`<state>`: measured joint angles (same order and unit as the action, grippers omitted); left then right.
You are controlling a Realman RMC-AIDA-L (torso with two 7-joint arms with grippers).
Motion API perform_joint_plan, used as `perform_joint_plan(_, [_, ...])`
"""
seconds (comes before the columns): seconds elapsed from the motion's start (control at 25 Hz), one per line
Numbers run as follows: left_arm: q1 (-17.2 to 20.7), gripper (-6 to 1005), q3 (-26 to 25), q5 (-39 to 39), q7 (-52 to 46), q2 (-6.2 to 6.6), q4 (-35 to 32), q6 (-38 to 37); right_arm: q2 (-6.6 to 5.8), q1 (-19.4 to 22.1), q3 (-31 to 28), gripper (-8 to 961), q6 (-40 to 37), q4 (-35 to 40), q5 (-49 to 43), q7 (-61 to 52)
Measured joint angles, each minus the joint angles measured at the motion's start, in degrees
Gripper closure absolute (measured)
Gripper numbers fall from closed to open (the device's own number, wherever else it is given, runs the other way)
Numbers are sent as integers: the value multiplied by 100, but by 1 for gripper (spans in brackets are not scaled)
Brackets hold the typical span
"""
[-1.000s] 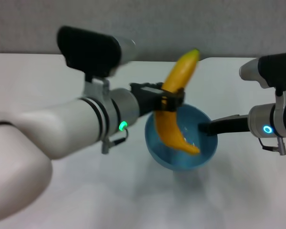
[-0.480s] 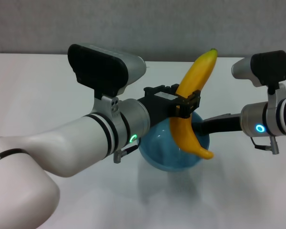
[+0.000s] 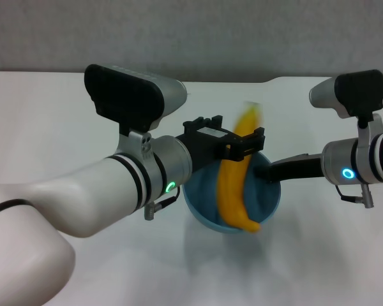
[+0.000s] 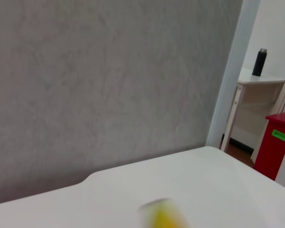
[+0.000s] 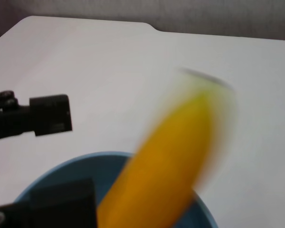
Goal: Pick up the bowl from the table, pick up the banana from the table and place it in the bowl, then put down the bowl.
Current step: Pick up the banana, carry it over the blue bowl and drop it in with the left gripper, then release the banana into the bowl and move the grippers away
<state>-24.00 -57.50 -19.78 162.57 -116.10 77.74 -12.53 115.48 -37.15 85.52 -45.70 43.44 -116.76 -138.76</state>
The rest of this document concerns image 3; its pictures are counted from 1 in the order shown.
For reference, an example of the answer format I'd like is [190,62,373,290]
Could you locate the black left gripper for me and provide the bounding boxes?
[175,115,267,173]

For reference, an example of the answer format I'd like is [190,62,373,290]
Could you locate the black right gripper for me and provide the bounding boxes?
[256,153,323,184]

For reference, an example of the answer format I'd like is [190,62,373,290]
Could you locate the blue plastic bowl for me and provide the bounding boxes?
[182,150,282,235]

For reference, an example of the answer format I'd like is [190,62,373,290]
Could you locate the yellow banana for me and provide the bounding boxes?
[217,101,264,233]

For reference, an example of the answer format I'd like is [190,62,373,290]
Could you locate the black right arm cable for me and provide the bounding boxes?
[334,182,376,209]

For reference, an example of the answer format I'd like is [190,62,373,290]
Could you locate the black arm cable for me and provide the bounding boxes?
[334,182,376,209]
[144,187,181,221]

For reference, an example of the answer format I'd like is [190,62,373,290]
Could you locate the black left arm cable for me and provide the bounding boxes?
[144,187,181,221]

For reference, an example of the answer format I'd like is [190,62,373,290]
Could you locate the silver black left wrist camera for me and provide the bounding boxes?
[83,63,188,135]

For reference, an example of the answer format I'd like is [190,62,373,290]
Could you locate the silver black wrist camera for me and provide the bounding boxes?
[309,69,383,120]
[83,63,188,135]

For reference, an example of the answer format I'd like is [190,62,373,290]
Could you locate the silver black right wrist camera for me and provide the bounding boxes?
[309,69,383,120]

